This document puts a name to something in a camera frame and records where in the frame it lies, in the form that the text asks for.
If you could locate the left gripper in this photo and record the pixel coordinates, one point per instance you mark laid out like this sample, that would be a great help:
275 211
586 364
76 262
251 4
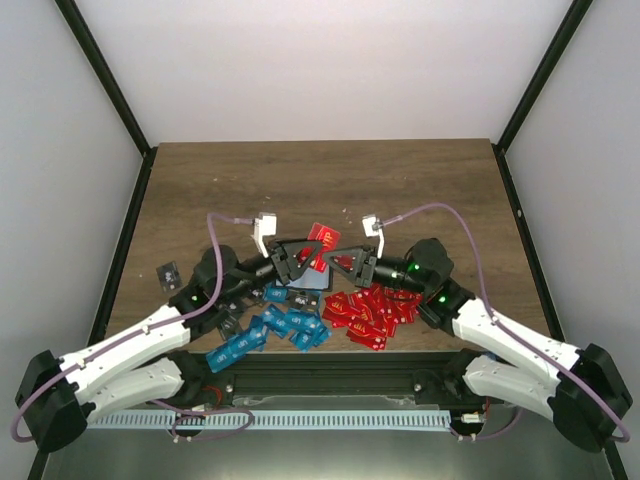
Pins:
286 262

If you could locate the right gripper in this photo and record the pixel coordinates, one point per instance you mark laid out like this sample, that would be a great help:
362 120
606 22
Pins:
364 279

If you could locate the red VIP card front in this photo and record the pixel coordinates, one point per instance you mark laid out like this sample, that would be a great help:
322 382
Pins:
329 237

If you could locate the black card holder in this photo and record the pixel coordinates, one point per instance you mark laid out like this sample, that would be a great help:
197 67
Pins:
313 280

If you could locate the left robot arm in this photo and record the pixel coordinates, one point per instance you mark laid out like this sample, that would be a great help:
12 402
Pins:
58 397

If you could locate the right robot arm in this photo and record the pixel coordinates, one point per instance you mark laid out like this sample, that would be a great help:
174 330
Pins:
580 390

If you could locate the red VIP card pile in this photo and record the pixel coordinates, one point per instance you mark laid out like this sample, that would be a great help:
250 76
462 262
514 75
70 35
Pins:
370 316

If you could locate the blue VIP card pile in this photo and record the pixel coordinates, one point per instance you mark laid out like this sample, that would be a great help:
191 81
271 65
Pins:
290 313

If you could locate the black VIP card pile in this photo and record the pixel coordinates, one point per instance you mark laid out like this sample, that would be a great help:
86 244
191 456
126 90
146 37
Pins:
227 319

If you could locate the lone black VIP card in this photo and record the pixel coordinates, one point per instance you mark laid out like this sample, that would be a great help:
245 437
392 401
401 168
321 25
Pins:
169 277

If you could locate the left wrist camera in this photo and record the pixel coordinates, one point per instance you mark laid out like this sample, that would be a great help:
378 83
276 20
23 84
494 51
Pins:
264 225

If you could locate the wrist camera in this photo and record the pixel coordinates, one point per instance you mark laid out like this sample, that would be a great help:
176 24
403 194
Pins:
373 228
264 225

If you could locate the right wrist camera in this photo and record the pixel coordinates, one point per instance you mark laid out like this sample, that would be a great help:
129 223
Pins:
373 228

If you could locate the black aluminium frame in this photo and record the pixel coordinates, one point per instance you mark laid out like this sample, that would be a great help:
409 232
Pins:
342 373

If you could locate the white slotted cable duct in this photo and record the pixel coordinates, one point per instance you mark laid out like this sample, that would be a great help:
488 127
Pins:
272 420

